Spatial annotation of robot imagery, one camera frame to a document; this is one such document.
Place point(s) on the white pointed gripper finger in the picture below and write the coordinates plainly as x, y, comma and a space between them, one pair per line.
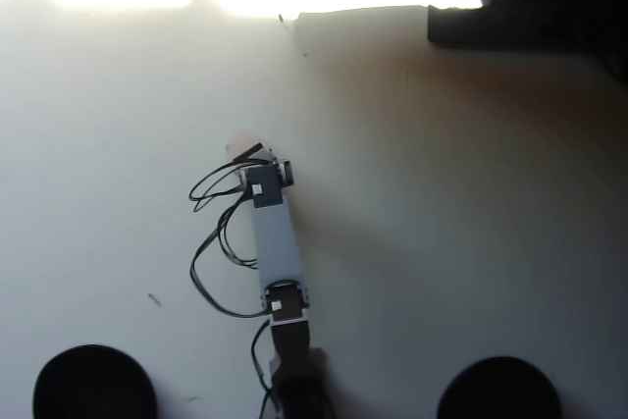
247, 153

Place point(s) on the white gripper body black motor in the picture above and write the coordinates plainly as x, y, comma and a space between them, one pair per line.
287, 172

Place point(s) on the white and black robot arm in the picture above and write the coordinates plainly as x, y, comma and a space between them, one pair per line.
277, 242

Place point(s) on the black rectangular box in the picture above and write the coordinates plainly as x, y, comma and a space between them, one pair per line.
515, 26

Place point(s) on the black round bowl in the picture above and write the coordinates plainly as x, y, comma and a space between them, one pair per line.
93, 384
498, 389

